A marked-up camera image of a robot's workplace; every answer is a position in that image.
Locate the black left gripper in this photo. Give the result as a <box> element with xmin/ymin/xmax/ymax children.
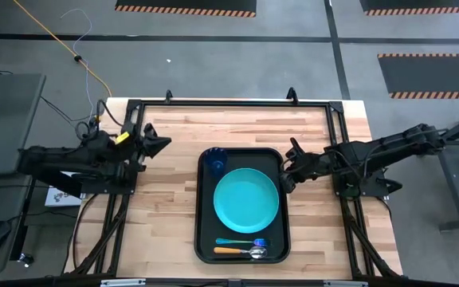
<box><xmin>131</xmin><ymin>122</ymin><xmax>173</xmax><ymax>173</ymax></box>

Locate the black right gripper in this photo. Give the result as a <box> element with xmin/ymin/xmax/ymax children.
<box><xmin>279</xmin><ymin>137</ymin><xmax>326</xmax><ymax>195</ymax></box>

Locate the teal plate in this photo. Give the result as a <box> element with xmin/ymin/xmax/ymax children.
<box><xmin>213</xmin><ymin>167</ymin><xmax>281</xmax><ymax>234</ymax></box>

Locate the blue faceted cup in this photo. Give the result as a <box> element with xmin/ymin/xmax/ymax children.
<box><xmin>204</xmin><ymin>146</ymin><xmax>229</xmax><ymax>179</ymax></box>

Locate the iridescent blue fork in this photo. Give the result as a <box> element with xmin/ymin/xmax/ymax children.
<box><xmin>214</xmin><ymin>237</ymin><xmax>271</xmax><ymax>247</ymax></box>

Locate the spoon with yellow handle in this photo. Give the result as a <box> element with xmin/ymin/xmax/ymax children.
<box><xmin>213</xmin><ymin>246</ymin><xmax>269</xmax><ymax>260</ymax></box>

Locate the black plastic tray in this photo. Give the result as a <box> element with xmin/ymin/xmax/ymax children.
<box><xmin>193</xmin><ymin>147</ymin><xmax>292</xmax><ymax>265</ymax></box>

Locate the yellow white power plug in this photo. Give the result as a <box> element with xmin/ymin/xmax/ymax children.
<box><xmin>88</xmin><ymin>114</ymin><xmax>104</xmax><ymax>131</ymax></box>

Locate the black slanted desk leg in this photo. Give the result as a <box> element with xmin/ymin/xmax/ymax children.
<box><xmin>33</xmin><ymin>169</ymin><xmax>83</xmax><ymax>199</ymax></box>

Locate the white printed box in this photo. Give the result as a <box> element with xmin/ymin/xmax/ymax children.
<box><xmin>45</xmin><ymin>171</ymin><xmax>84</xmax><ymax>207</ymax></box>

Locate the black hazard-striped floor mat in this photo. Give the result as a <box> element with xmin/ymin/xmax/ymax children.
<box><xmin>114</xmin><ymin>0</ymin><xmax>257</xmax><ymax>18</ymax></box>
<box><xmin>359</xmin><ymin>0</ymin><xmax>459</xmax><ymax>17</ymax></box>
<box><xmin>377</xmin><ymin>53</ymin><xmax>459</xmax><ymax>100</ymax></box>

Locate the grey side table top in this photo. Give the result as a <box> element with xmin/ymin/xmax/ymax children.
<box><xmin>0</xmin><ymin>73</ymin><xmax>47</xmax><ymax>177</ymax></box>

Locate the silver caster wheel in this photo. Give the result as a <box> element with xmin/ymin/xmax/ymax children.
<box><xmin>17</xmin><ymin>253</ymin><xmax>35</xmax><ymax>268</ymax></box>

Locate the black metal rig frame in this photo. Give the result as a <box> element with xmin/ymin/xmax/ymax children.
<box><xmin>64</xmin><ymin>87</ymin><xmax>404</xmax><ymax>287</ymax></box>

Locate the thin grey floor cable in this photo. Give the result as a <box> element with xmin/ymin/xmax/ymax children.
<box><xmin>60</xmin><ymin>8</ymin><xmax>95</xmax><ymax>120</ymax></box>

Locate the black floor cable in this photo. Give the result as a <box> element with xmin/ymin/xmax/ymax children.
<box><xmin>40</xmin><ymin>95</ymin><xmax>105</xmax><ymax>141</ymax></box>

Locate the silver metal bracket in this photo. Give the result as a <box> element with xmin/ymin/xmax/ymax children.
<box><xmin>100</xmin><ymin>278</ymin><xmax>147</xmax><ymax>287</ymax></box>
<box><xmin>324</xmin><ymin>280</ymin><xmax>369</xmax><ymax>287</ymax></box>

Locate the yellow floor cable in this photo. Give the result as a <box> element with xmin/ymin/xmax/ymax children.
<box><xmin>13</xmin><ymin>0</ymin><xmax>113</xmax><ymax>99</ymax></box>

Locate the dark metal desk frame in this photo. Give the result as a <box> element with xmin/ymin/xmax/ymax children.
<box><xmin>414</xmin><ymin>104</ymin><xmax>459</xmax><ymax>232</ymax></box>

